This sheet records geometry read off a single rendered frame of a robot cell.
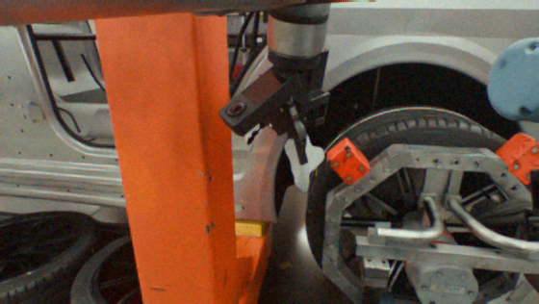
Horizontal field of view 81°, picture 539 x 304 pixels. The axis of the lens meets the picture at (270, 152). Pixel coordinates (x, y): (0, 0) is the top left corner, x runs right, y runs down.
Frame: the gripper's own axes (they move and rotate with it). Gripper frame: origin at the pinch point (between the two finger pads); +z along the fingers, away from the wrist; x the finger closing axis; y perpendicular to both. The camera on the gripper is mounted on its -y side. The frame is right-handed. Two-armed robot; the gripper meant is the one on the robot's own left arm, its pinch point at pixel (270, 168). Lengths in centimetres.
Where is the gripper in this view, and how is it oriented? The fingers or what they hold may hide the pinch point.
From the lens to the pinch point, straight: 53.2
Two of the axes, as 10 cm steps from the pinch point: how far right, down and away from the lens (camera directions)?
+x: -6.3, -5.1, 5.9
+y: 7.8, -3.4, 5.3
